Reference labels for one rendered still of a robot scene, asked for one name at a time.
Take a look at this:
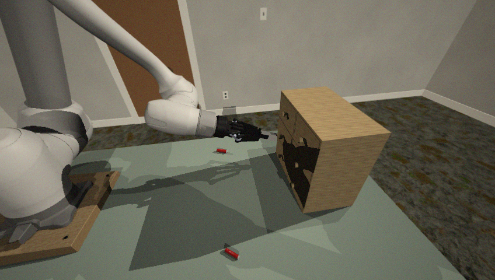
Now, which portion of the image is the small wooden chest of drawers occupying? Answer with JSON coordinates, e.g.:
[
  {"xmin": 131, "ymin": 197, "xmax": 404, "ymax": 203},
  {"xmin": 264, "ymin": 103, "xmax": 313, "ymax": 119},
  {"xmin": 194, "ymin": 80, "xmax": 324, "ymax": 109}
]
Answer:
[{"xmin": 281, "ymin": 86, "xmax": 391, "ymax": 214}]

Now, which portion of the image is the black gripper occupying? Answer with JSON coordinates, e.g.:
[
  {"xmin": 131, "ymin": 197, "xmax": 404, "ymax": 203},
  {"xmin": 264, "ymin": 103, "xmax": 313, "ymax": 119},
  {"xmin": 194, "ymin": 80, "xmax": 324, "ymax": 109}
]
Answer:
[{"xmin": 213, "ymin": 115, "xmax": 277, "ymax": 143}]

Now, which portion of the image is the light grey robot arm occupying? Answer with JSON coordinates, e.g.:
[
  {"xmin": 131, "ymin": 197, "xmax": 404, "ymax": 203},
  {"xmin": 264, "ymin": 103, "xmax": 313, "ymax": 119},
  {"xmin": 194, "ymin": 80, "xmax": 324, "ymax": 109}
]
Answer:
[{"xmin": 0, "ymin": 0, "xmax": 217, "ymax": 247}]

